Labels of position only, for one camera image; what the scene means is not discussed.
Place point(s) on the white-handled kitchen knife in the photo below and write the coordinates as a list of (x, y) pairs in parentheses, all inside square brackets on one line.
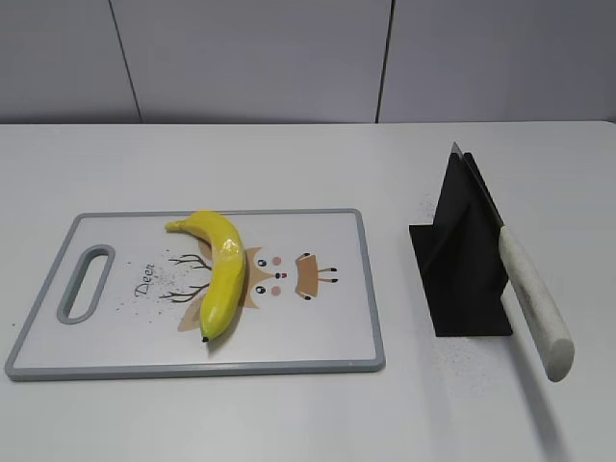
[(547, 327)]

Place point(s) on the yellow plastic banana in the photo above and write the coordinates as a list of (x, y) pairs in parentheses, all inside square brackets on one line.
[(222, 300)]

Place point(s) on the white grey-rimmed cutting board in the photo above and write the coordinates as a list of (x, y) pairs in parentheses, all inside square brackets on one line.
[(122, 300)]

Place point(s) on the black knife stand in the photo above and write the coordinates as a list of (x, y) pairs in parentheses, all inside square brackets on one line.
[(458, 256)]

